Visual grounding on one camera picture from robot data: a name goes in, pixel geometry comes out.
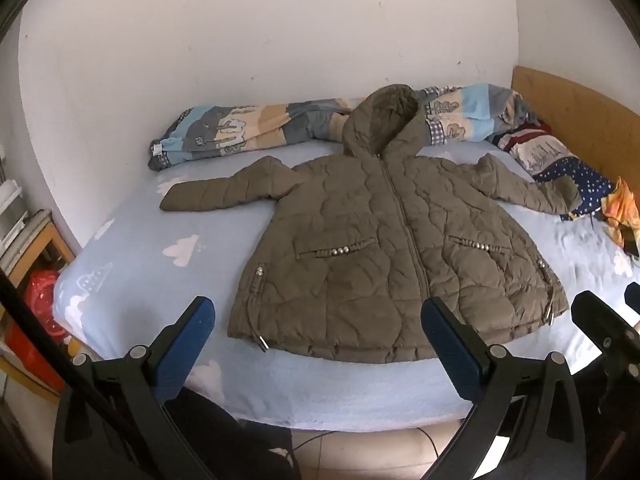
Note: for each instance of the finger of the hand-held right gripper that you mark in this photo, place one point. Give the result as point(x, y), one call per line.
point(602, 322)
point(634, 296)

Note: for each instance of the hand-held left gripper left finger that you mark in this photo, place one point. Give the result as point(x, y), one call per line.
point(185, 350)

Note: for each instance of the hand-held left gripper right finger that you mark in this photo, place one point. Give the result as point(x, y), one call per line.
point(452, 350)

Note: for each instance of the olive quilted hooded jacket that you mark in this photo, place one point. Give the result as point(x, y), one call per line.
point(360, 240)

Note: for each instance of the bed with light blue sheet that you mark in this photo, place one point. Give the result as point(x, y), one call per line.
point(150, 270)

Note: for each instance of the orange cloth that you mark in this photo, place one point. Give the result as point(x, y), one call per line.
point(620, 205)

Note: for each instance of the navy star print pillow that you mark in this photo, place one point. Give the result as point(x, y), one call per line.
point(575, 175)

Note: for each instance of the red plastic bag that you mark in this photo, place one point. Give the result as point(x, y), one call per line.
point(42, 295)

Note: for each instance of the wooden side table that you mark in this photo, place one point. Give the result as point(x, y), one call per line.
point(50, 240)

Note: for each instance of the wooden headboard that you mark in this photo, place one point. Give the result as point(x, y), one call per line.
point(590, 120)

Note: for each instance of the stack of white papers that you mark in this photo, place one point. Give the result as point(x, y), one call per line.
point(12, 220)

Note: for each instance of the patchwork cartoon print quilt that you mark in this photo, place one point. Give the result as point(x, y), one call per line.
point(240, 130)

